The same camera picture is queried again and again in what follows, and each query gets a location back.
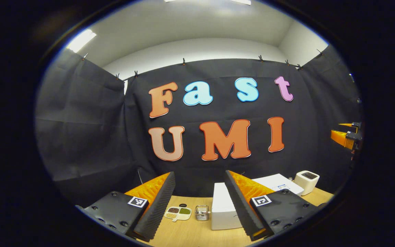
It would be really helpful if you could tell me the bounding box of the cream toaster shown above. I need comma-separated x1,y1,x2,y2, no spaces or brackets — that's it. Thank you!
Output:
294,170,320,196

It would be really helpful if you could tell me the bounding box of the white divided grain dish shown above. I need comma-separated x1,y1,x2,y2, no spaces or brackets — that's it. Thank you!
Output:
164,206,192,222

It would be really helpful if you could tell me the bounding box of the metal mesh cup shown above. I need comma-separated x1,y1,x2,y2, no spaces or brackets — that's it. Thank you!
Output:
195,205,211,221

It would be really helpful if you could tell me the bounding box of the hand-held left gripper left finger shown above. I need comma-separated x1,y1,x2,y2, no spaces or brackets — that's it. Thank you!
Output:
76,172,176,242

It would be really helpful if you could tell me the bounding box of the row of black cloth clips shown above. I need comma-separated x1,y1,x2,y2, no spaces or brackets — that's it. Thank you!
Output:
83,49,323,79

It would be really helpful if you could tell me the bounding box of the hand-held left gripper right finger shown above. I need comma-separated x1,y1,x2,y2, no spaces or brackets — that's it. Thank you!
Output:
224,170,321,242

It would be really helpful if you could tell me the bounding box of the white microwave oven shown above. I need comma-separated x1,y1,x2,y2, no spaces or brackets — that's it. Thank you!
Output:
211,173,305,230

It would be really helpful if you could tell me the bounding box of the ceiling light panel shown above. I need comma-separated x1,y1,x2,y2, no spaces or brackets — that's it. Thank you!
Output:
67,29,97,52

